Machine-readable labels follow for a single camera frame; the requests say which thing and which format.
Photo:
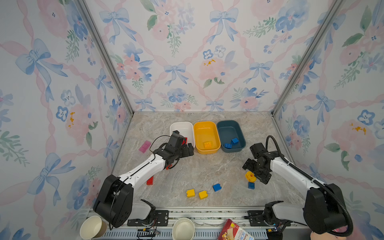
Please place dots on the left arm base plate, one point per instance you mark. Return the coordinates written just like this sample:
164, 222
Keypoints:
158, 218

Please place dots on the yellow plastic container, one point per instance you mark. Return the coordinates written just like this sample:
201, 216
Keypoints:
206, 131

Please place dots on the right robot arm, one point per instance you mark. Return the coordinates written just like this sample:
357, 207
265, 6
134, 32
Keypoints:
324, 210

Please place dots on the red snack box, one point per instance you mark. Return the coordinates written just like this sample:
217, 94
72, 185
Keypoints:
232, 231

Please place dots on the pink plush toy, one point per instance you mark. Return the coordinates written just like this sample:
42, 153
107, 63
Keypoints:
325, 236

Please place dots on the long red lego brick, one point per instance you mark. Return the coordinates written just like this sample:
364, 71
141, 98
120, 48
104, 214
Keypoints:
150, 181

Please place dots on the white plastic container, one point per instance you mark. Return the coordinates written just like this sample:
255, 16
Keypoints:
186, 129

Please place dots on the aluminium rail frame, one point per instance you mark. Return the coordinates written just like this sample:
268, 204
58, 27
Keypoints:
208, 222

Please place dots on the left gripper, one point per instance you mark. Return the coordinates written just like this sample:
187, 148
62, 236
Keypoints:
186, 153

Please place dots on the brown paper cup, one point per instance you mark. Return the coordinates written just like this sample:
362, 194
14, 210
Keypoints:
93, 227

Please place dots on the yellow duck lego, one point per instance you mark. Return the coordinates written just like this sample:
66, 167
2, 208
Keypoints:
250, 177

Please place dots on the white paper bowl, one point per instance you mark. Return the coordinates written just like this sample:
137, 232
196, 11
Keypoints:
183, 229

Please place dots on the small blue lego brick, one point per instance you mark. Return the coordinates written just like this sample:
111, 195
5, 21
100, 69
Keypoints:
251, 185

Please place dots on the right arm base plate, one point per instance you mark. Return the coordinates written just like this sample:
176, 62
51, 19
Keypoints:
258, 218

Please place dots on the dark teal plastic container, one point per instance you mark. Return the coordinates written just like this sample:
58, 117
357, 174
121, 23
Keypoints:
228, 130

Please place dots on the yellow lego brick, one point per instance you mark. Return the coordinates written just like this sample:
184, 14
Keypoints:
203, 195
191, 193
207, 145

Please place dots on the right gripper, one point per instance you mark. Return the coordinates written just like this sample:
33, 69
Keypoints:
249, 164

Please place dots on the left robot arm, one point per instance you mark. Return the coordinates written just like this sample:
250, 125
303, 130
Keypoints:
115, 202

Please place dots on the pink lego brick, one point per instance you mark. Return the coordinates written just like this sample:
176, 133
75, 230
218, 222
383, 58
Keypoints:
145, 146

